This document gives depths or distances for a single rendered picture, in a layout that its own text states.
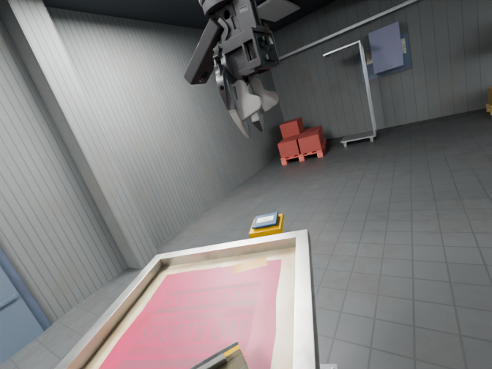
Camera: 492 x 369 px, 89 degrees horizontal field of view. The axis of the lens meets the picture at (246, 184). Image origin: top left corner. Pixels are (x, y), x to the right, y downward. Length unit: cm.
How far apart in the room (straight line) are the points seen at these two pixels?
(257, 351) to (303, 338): 11
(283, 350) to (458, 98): 690
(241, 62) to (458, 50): 679
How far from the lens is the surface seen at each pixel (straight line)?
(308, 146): 568
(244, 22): 44
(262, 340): 60
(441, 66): 711
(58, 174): 339
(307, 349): 52
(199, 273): 88
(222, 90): 43
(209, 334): 66
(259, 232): 98
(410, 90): 711
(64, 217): 338
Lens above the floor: 139
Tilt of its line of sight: 15 degrees down
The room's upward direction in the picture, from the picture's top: 18 degrees counter-clockwise
